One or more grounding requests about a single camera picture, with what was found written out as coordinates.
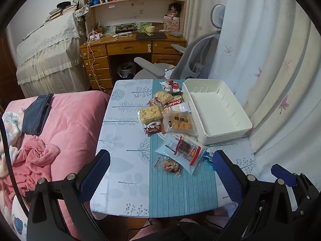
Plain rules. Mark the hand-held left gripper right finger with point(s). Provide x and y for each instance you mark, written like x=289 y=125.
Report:
x=227 y=178

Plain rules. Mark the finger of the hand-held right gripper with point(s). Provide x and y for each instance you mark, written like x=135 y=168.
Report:
x=283 y=174

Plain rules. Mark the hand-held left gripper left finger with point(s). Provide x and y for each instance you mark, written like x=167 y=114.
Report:
x=96 y=173

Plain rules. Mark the small blue wrapper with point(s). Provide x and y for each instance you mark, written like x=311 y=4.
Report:
x=207 y=157

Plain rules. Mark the brown snowflake chocolate packet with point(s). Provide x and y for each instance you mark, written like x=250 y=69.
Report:
x=151 y=129

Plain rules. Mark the white plastic storage bin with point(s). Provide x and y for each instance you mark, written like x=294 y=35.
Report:
x=215 y=108

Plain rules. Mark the muffin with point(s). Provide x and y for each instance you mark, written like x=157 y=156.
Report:
x=179 y=123

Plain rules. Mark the large rice crisp packet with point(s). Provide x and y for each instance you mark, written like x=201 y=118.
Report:
x=150 y=114

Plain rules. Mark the red cookie packet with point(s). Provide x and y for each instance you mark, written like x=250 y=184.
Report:
x=174 y=103

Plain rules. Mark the round bun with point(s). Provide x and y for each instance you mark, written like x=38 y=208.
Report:
x=163 y=97

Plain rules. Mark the red white snack packet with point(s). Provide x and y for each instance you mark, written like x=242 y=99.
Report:
x=173 y=85

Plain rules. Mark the printed teal tablecloth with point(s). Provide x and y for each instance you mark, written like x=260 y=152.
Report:
x=130 y=143

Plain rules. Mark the pink blanket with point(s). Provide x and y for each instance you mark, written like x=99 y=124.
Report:
x=72 y=125

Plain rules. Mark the clear nut bar packet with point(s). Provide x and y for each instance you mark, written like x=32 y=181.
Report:
x=169 y=167

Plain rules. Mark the navy cloth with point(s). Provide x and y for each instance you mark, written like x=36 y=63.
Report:
x=37 y=113

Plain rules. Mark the brown nut packet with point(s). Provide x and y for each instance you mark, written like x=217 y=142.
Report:
x=153 y=102

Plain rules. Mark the white blue print pillow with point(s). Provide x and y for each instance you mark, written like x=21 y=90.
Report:
x=18 y=222

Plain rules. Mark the floral white cloth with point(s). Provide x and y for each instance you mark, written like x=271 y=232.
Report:
x=10 y=124

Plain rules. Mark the trash bin with bag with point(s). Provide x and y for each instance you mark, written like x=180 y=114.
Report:
x=126 y=69

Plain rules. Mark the white floral curtain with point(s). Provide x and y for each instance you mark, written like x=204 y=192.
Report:
x=265 y=55

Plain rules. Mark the pink plastic bag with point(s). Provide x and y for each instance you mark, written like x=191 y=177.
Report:
x=168 y=70

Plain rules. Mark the wooden desk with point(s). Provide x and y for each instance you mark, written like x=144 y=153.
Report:
x=125 y=49

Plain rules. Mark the white lace cover cloth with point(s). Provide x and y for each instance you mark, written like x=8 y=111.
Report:
x=47 y=55

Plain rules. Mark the grey office chair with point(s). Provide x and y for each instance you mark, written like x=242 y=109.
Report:
x=195 y=52

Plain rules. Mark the white power strip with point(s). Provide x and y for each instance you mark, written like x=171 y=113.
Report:
x=94 y=37

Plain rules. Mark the white wand tool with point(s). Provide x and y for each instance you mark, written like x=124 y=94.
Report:
x=123 y=34

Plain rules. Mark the black desk mat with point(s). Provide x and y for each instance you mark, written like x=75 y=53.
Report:
x=151 y=35

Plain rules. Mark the dark printed packet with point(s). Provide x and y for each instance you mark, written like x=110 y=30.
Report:
x=126 y=27

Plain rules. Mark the grey pouch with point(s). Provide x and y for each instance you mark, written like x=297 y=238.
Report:
x=176 y=34

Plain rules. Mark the green paper item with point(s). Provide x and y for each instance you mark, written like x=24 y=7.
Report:
x=143 y=26

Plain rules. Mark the printed cardboard box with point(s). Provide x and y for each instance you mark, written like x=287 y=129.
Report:
x=171 y=25

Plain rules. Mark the floral cloth bag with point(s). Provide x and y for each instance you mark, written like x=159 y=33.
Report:
x=84 y=11

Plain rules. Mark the wooden bookshelf hutch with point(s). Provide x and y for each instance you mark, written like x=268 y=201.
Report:
x=140 y=7

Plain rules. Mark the black hat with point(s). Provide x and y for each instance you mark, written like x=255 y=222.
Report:
x=64 y=4

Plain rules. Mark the doll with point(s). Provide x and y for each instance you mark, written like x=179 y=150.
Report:
x=173 y=11

